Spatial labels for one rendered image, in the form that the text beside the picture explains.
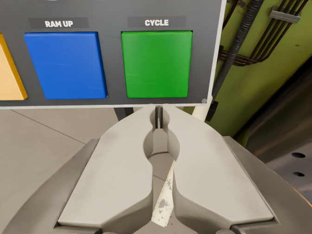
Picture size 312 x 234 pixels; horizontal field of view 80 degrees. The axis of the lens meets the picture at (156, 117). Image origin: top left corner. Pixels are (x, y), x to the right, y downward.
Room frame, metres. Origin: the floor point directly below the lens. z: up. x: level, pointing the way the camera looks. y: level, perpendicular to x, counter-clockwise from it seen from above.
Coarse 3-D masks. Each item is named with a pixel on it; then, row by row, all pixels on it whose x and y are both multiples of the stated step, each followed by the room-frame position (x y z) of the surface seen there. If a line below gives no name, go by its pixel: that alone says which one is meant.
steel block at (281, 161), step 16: (304, 64) 0.37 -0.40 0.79; (288, 80) 0.37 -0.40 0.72; (304, 80) 0.31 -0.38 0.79; (288, 96) 0.30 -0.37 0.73; (304, 96) 0.25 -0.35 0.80; (272, 112) 0.29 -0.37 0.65; (288, 112) 0.24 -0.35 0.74; (304, 112) 0.21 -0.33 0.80; (256, 128) 0.29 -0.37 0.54; (272, 128) 0.23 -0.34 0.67; (288, 128) 0.19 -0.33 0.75; (304, 128) 0.17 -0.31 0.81; (256, 144) 0.21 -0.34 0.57; (272, 144) 0.18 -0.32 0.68; (288, 144) 0.15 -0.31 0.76; (304, 144) 0.13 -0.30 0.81; (272, 160) 0.13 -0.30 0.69; (288, 160) 0.12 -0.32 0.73; (304, 160) 0.11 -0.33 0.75; (288, 176) 0.10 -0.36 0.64; (304, 176) 0.09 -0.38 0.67; (304, 192) 0.06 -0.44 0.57
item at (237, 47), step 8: (256, 0) 0.37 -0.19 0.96; (248, 8) 0.37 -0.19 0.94; (256, 8) 0.37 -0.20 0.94; (248, 16) 0.37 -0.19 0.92; (240, 24) 0.38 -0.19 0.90; (248, 24) 0.37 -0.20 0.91; (240, 32) 0.37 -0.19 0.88; (240, 40) 0.37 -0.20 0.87; (232, 48) 0.37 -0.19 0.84; (232, 56) 0.37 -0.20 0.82; (224, 64) 0.37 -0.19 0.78; (224, 72) 0.37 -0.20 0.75; (216, 80) 0.38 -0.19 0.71; (216, 88) 0.37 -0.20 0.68; (216, 104) 0.36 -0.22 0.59; (208, 112) 0.34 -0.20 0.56; (208, 120) 0.34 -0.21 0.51
